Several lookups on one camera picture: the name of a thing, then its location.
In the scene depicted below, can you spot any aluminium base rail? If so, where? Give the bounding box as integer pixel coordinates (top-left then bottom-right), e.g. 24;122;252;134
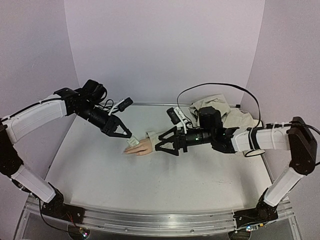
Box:
14;196;302;240

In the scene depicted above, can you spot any beige sleeve cloth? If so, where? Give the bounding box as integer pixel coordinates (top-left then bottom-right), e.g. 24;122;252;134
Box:
143;94;265;158

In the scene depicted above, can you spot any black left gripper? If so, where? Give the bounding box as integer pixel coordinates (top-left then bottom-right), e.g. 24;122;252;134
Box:
76;101;134;138

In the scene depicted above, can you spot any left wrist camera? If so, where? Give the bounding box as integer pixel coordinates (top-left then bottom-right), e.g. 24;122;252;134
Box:
108;97;134;116

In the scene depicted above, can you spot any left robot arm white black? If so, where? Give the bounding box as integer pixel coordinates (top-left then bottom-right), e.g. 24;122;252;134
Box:
0;79;133;219

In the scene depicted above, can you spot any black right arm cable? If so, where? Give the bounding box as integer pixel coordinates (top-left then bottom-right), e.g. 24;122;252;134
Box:
176;83;320;166

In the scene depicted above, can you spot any clear nail polish bottle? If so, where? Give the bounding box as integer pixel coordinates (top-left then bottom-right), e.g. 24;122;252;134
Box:
127;135;140;148

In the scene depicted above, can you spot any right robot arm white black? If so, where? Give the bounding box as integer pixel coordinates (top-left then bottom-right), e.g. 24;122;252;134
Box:
155;106;319;232

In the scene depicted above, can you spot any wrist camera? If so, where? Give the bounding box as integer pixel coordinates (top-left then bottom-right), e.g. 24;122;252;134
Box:
108;97;134;116
166;107;189;134

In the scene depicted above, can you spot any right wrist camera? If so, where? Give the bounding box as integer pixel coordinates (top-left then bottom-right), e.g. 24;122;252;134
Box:
166;107;189;134

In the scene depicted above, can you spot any mannequin hand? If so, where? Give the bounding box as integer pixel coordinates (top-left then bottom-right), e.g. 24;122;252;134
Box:
124;138;153;156

